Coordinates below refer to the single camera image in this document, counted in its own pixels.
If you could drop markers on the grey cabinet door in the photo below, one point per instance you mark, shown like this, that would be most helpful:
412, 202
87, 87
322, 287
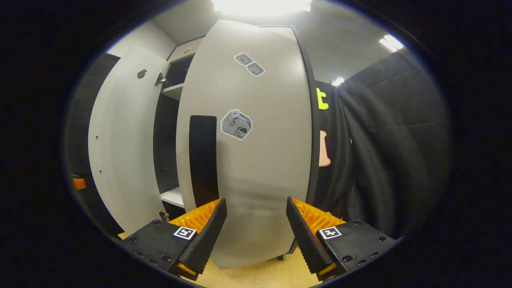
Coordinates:
120, 152
260, 172

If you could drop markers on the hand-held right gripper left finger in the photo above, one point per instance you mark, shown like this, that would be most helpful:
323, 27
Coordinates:
208, 240

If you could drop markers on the black backdrop cloth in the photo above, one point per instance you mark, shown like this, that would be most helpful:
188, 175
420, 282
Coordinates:
392, 140

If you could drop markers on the light grey cabinet shelf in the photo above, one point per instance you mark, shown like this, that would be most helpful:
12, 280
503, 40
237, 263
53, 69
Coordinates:
174, 196
174, 91

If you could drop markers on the metal door hinge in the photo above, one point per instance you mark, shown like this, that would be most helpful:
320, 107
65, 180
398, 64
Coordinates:
160, 78
164, 216

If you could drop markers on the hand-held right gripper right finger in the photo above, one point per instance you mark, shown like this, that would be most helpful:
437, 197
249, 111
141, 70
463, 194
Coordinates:
306, 240

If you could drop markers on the grey shoe cabinet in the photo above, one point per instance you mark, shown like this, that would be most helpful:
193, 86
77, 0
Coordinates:
166, 140

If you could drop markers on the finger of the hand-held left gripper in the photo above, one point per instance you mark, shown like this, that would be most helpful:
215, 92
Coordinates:
79, 183

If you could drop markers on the ceiling light panel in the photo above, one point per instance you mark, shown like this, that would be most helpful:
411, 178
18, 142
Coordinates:
338, 81
391, 43
262, 6

